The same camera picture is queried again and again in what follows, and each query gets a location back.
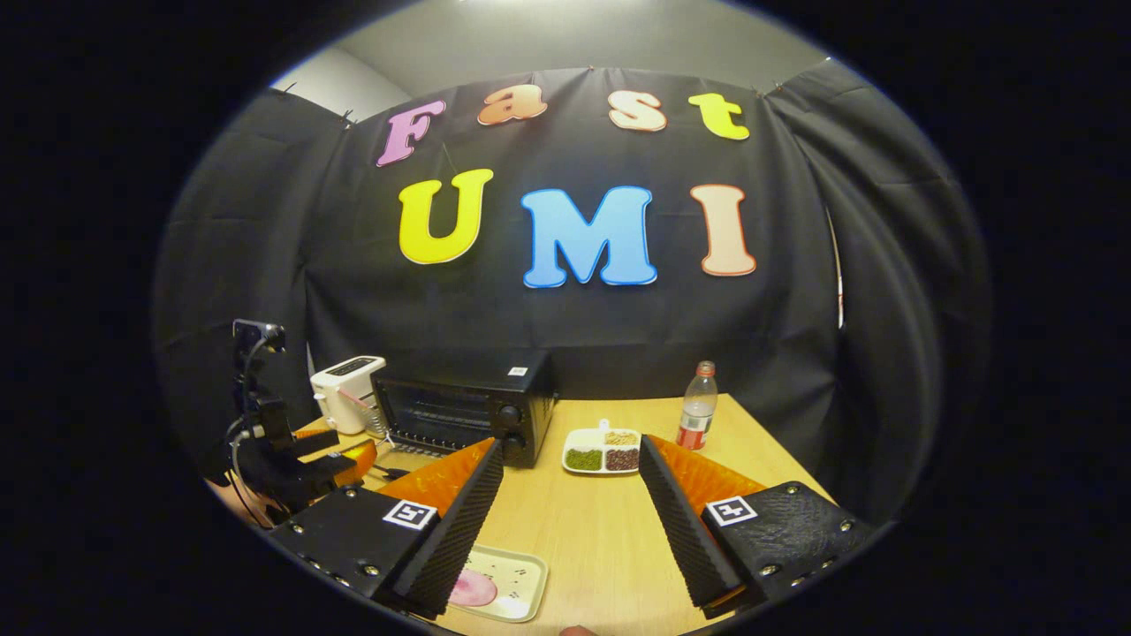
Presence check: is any black electric oven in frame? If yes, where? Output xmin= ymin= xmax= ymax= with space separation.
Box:
xmin=371 ymin=352 xmax=559 ymax=470

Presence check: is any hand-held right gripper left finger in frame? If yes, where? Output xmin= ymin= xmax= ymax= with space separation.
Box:
xmin=269 ymin=437 xmax=506 ymax=619

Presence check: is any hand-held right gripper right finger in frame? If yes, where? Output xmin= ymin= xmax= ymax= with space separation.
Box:
xmin=638 ymin=435 xmax=876 ymax=619

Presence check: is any clear bottle with red label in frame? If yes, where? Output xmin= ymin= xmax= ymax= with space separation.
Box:
xmin=676 ymin=360 xmax=718 ymax=451

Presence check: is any pink round food slice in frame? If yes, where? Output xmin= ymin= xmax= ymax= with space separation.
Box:
xmin=449 ymin=568 xmax=499 ymax=608

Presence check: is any cream food tray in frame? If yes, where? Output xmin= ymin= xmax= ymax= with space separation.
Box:
xmin=446 ymin=545 xmax=549 ymax=624

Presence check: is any white divided dish of beans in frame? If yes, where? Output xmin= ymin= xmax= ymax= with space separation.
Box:
xmin=562 ymin=420 xmax=643 ymax=476

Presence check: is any black backdrop cloth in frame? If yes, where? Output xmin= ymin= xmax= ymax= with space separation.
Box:
xmin=152 ymin=66 xmax=991 ymax=522

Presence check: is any white toaster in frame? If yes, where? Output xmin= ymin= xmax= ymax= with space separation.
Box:
xmin=309 ymin=356 xmax=387 ymax=435

